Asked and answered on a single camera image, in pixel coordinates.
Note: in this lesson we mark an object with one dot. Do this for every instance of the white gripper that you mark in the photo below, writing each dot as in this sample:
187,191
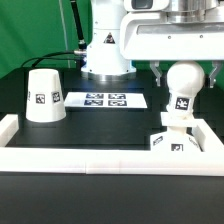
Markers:
148,36

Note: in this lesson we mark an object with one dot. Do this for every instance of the white lamp bulb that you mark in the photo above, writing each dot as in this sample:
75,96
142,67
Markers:
184,79

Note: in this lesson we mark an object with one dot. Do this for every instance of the white lamp base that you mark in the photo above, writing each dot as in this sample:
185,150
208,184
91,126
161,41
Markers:
175,138

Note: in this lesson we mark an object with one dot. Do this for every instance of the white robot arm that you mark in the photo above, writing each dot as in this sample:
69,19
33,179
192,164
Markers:
104,60

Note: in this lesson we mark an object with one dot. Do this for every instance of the white lamp shade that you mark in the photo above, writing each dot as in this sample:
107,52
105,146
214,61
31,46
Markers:
44,98

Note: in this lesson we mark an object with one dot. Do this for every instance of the white marker sheet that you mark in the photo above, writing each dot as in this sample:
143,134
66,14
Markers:
105,100

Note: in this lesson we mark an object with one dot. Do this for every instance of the white U-shaped fence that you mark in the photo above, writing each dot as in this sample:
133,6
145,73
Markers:
208,162

